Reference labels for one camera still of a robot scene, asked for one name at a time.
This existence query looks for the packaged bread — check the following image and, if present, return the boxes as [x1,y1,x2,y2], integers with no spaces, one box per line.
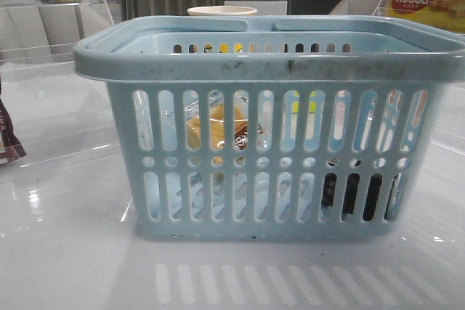
[159,91,272,166]

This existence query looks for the light blue plastic basket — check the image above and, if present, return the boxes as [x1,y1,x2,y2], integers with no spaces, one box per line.
[74,15,464,240]

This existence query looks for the white paper cup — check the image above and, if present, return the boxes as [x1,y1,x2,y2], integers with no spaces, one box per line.
[187,5,257,16]

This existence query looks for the brown snack packet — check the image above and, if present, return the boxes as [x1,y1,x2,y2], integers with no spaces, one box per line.
[1,102,26,166]

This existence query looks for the clear acrylic shelf left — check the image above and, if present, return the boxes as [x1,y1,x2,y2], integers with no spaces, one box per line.
[1,0,113,83]

